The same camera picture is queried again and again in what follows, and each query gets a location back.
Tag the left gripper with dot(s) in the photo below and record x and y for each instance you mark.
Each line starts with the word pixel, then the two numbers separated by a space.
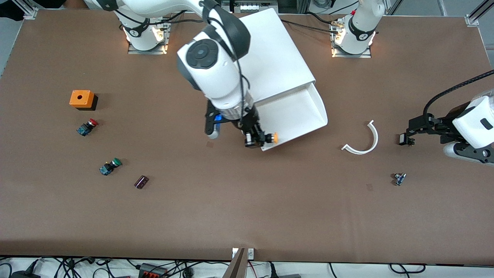
pixel 441 126

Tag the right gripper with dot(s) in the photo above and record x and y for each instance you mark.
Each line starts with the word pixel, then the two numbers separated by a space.
pixel 249 123

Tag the orange push button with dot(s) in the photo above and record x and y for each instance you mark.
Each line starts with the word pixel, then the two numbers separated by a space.
pixel 275 138

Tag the white plastic drawer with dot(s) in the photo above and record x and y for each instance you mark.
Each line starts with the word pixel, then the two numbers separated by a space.
pixel 293 112

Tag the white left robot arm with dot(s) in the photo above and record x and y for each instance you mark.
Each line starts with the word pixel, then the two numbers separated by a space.
pixel 361 23

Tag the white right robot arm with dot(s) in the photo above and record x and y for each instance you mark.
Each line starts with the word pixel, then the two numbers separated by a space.
pixel 216 73

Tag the white drawer cabinet shell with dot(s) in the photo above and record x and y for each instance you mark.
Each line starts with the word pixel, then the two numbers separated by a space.
pixel 274 54

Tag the green mushroom push button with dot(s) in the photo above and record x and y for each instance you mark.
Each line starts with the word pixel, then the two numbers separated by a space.
pixel 110 166

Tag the red mushroom push button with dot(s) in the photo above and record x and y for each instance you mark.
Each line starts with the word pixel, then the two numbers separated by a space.
pixel 87 127

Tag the chrome valve fitting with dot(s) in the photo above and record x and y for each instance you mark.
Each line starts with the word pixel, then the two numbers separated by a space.
pixel 399 179

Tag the dark brown cylindrical capacitor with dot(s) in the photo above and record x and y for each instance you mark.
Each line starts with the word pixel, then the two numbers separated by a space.
pixel 141 182

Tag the white socket strip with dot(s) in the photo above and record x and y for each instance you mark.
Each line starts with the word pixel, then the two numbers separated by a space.
pixel 252 5

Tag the black power strip red switches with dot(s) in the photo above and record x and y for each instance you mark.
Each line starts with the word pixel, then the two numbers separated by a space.
pixel 152 270

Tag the white curved plastic bracket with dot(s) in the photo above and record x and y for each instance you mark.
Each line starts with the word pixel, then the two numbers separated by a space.
pixel 374 141

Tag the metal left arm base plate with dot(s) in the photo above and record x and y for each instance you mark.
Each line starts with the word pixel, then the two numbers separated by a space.
pixel 366 55

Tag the small white bracket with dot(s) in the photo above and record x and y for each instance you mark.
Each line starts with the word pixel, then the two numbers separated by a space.
pixel 251 253

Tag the brown wooden post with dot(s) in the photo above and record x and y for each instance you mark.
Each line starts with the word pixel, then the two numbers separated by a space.
pixel 236 266

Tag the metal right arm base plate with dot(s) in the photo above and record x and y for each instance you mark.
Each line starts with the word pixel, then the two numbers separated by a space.
pixel 133 51

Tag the orange button enclosure box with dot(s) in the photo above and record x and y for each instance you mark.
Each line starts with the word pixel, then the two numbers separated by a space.
pixel 80 98

